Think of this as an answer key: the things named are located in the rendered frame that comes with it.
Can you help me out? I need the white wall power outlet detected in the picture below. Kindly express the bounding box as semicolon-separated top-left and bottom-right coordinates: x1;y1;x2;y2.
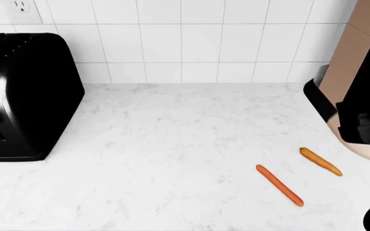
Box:
0;0;44;25

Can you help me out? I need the long red-orange carrot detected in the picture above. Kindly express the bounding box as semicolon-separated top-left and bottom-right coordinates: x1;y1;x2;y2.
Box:
256;164;304;208

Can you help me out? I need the black toaster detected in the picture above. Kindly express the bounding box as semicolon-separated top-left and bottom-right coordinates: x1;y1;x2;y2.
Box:
0;32;85;162

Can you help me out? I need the tan and black coffee machine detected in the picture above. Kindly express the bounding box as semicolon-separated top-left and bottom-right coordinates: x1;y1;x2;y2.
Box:
303;0;370;164

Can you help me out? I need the short yellow-orange carrot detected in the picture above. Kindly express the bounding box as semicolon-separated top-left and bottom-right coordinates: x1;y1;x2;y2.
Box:
299;146;344;177

